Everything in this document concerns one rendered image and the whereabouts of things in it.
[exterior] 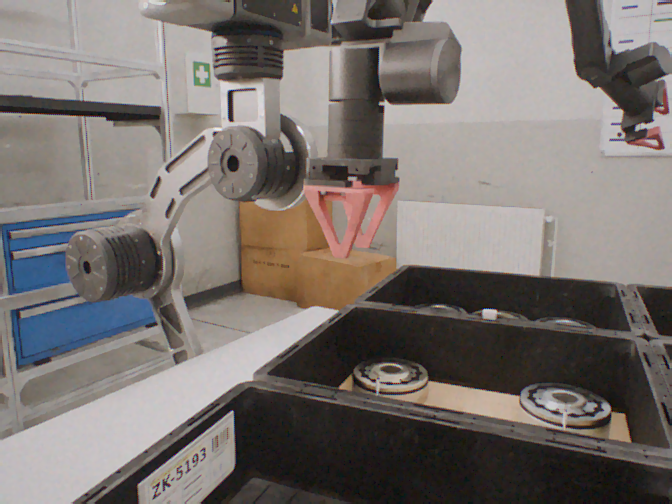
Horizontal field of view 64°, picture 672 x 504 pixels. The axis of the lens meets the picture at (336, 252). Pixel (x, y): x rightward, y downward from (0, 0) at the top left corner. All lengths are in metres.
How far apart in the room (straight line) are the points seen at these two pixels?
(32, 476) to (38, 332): 1.57
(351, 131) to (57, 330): 2.11
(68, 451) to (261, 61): 0.72
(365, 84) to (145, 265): 0.97
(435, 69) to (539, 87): 3.23
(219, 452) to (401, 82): 0.38
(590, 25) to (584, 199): 2.58
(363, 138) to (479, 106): 3.29
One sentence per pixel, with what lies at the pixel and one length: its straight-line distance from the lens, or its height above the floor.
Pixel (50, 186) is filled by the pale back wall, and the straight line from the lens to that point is 3.42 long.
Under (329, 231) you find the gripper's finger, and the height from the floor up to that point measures 1.08.
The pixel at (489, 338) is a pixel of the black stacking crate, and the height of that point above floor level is 0.91.
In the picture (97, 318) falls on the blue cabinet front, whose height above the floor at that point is 0.42.
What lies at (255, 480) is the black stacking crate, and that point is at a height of 0.83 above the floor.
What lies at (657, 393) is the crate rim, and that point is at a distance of 0.63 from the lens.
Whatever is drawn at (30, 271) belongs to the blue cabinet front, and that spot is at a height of 0.69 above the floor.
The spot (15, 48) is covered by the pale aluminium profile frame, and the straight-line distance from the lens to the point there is 2.39.
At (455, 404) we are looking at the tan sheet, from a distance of 0.76.
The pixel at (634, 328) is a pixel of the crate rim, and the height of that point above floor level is 0.93.
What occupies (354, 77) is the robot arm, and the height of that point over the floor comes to 1.23.
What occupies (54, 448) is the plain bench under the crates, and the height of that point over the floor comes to 0.70.
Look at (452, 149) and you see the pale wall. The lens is 3.87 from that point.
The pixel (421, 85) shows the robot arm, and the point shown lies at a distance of 0.51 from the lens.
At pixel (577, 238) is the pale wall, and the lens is 3.70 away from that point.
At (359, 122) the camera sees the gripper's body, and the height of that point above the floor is 1.19.
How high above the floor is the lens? 1.17
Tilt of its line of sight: 11 degrees down
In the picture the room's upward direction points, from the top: straight up
